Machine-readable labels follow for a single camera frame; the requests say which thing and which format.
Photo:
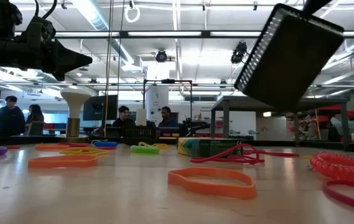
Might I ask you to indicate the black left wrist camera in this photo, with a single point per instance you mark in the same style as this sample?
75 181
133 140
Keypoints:
40 29

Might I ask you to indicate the Crayola crayon box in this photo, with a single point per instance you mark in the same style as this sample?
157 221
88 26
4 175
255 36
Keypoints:
201 146

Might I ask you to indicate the grey metal shelf riser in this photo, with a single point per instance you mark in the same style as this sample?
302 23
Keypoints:
226 124

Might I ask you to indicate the orange rubber band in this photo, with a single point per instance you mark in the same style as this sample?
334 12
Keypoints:
49 148
211 189
61 163

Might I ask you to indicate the black background rig frame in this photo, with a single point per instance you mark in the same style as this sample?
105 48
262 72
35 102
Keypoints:
167 81

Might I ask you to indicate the white bulb brass lamp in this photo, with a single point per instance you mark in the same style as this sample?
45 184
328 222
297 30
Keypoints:
74 99

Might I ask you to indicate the black table frame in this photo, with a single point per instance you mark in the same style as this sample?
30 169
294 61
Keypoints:
24 140

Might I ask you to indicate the black monitor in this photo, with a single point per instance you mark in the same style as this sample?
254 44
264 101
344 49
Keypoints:
99 109

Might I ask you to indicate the red storage bin shelf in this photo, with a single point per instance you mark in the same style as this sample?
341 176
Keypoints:
332 107

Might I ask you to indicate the black background robot arm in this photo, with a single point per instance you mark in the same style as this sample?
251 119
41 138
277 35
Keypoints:
195 126

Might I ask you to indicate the white column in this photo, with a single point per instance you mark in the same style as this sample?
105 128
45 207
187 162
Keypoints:
157 99

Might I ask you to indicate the black overhead frame beam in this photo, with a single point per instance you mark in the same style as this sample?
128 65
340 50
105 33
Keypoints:
123 34

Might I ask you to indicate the person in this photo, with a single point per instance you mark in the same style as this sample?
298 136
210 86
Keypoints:
123 121
168 122
8 119
35 115

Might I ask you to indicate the yellow rubber band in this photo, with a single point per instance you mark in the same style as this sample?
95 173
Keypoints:
162 146
63 151
306 157

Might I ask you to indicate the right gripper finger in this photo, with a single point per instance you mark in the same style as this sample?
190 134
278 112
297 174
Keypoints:
315 5

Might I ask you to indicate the black overhead camera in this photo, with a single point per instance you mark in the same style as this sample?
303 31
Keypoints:
161 56

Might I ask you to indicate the red rubber band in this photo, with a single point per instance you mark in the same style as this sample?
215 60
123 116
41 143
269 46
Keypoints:
77 145
226 160
109 148
13 147
351 201
282 153

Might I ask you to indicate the yellow pole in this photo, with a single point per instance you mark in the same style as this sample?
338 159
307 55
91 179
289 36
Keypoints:
318 124

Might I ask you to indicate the white paper sheet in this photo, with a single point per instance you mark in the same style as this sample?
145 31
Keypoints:
141 117

